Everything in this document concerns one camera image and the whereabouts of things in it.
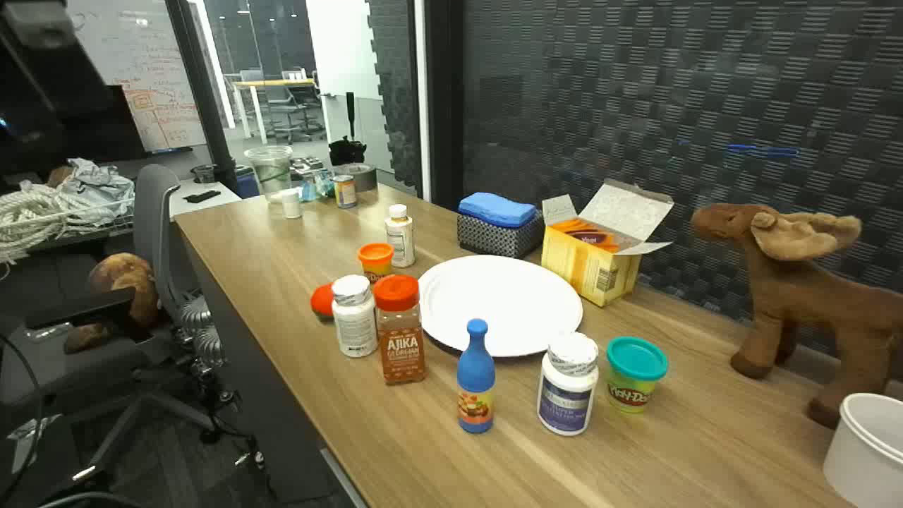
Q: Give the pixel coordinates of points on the white bottle green label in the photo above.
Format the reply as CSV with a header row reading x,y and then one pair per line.
x,y
400,236

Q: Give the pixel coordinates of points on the orange lid yellow putty tub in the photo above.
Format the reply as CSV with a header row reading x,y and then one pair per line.
x,y
377,258

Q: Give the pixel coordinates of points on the orange lid spice jar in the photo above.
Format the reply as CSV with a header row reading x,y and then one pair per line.
x,y
403,339

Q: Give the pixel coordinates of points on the white bottle purple label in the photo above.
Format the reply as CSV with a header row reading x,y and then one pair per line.
x,y
568,391

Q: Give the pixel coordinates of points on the teal lid putty tub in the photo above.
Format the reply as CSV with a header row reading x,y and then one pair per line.
x,y
637,371

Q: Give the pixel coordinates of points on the white paper plate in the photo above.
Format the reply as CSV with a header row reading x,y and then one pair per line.
x,y
509,301

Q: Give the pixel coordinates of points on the red toy strawberry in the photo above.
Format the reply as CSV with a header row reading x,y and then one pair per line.
x,y
324,301

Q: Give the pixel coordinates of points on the grey woven basket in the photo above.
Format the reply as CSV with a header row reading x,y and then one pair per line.
x,y
494,237

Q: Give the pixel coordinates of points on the white pill bottle grey label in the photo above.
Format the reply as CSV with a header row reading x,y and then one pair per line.
x,y
353,320

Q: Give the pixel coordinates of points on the yellow can grey lid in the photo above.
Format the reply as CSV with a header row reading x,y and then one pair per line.
x,y
346,193

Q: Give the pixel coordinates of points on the blue toy bottle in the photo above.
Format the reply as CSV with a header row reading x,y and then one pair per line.
x,y
475,381

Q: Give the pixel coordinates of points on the open yellow cardboard box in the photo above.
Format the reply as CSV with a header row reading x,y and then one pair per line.
x,y
589,258

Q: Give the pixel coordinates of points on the small black object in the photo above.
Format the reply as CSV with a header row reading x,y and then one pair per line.
x,y
348,150

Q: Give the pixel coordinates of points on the small white jar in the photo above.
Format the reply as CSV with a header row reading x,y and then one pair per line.
x,y
291,203

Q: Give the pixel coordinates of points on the clear plastic container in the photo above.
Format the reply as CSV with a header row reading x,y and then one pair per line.
x,y
273,169

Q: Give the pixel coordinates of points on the white side table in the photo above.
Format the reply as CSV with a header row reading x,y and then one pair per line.
x,y
212,210

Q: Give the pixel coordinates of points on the black phone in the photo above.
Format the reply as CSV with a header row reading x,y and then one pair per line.
x,y
202,196

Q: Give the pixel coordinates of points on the grey office chair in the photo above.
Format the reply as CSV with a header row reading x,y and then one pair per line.
x,y
156,236

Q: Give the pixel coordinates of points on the brown plush toy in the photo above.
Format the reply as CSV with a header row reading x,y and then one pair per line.
x,y
129,284

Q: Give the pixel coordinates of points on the blue tape strip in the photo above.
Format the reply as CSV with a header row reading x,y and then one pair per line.
x,y
763,150

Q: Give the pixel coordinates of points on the brown plush moose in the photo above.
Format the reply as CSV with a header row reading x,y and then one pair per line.
x,y
808,301

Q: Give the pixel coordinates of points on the white round plastic cup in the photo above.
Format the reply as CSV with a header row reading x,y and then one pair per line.
x,y
870,454

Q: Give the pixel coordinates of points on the grey duct tape roll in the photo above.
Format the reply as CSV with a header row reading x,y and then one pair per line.
x,y
365,178

